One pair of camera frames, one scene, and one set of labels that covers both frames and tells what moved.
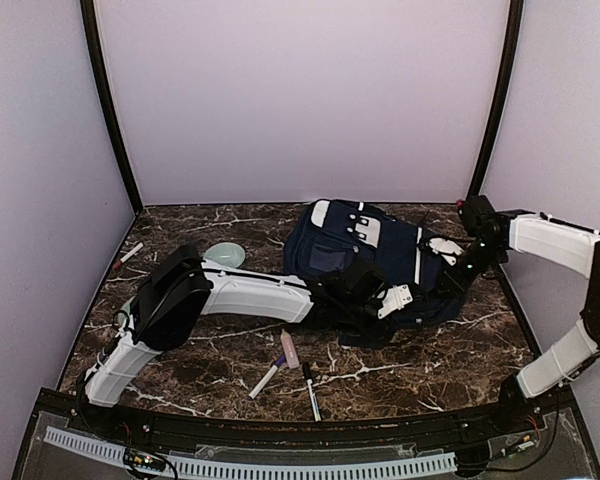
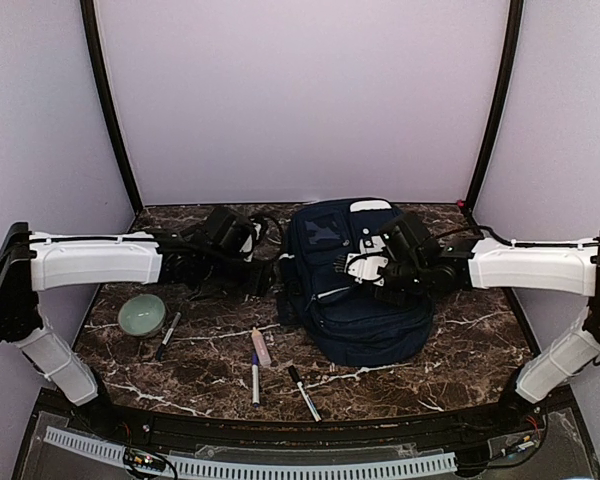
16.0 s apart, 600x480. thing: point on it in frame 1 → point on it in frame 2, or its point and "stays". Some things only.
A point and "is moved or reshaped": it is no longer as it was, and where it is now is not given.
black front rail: (532, 417) stays
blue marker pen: (279, 363) → (255, 380)
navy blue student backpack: (334, 231) is moved or reshaped
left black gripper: (368, 332) → (259, 283)
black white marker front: (312, 392) is moved or reshaped
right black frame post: (513, 37) stays
